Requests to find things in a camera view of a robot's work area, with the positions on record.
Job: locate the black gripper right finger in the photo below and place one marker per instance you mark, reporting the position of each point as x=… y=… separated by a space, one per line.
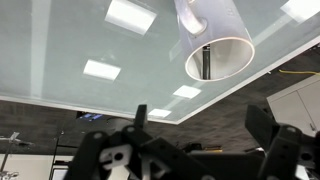
x=261 y=126

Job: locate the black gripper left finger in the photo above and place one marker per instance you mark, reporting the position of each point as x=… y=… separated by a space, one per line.
x=141 y=116

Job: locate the white ceramic mug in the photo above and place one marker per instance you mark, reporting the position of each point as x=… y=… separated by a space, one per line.
x=215 y=42

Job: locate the white cabinet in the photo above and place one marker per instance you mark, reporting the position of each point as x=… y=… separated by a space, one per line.
x=299 y=105

